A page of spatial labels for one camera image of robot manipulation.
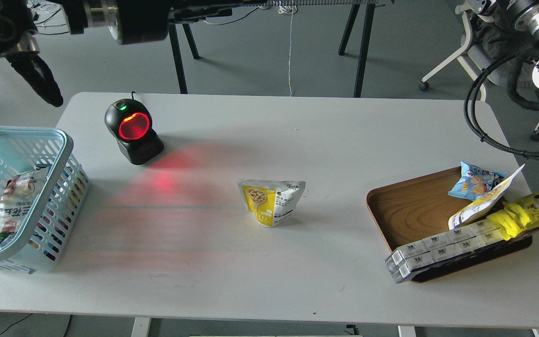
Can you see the black barcode scanner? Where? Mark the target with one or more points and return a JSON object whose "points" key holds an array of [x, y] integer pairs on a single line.
{"points": [[131, 124]]}

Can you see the yellow white snack pouch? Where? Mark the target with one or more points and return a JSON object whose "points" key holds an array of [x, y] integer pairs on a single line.
{"points": [[271, 202]]}

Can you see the white office chair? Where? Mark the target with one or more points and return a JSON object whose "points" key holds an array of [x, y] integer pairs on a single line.
{"points": [[470, 55]]}

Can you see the upper clear white box strip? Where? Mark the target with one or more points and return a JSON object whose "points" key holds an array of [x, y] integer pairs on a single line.
{"points": [[444, 246]]}

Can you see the white yellow snack bag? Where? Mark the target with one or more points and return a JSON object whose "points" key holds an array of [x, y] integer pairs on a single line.
{"points": [[481, 206]]}

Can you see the light blue plastic basket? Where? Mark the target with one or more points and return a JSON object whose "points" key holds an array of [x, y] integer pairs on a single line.
{"points": [[42, 190]]}

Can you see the red white snack bag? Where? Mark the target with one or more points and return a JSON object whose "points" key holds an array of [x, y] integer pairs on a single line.
{"points": [[18, 198]]}

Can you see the lower clear white box strip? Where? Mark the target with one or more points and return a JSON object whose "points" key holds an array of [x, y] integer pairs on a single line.
{"points": [[404, 273]]}

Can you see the clear white box strip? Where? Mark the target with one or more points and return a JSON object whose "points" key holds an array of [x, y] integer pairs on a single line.
{"points": [[404, 273], [444, 246]]}

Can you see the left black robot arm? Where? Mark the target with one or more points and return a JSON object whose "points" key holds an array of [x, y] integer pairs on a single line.
{"points": [[129, 21]]}

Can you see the yellow cartoon snack pack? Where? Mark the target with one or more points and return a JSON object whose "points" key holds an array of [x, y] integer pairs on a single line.
{"points": [[518, 217]]}

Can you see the blue snack bag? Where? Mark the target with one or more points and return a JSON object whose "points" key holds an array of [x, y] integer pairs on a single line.
{"points": [[475, 182]]}

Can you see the brown wooden tray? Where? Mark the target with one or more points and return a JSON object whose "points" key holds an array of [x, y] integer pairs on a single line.
{"points": [[412, 210]]}

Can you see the black table left legs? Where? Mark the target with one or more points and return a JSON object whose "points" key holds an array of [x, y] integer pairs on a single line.
{"points": [[177, 54]]}

